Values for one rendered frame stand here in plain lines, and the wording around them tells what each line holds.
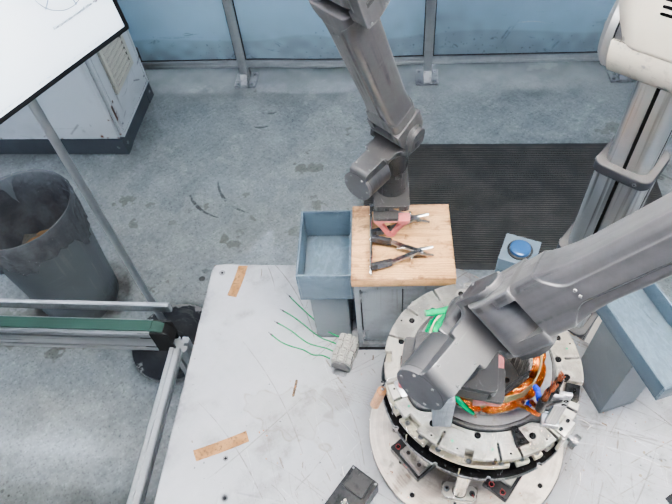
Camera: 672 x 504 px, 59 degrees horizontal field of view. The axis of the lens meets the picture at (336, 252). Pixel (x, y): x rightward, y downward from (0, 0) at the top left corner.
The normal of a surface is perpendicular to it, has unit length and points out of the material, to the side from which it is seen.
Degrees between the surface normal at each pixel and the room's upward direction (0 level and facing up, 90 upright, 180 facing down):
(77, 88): 90
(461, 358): 32
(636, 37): 90
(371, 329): 90
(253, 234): 0
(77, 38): 83
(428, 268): 0
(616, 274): 75
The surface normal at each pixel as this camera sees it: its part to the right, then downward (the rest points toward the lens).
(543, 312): -0.53, 0.52
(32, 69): 0.84, 0.30
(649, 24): -0.66, 0.62
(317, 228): -0.04, 0.79
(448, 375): 0.32, -0.25
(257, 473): -0.07, -0.61
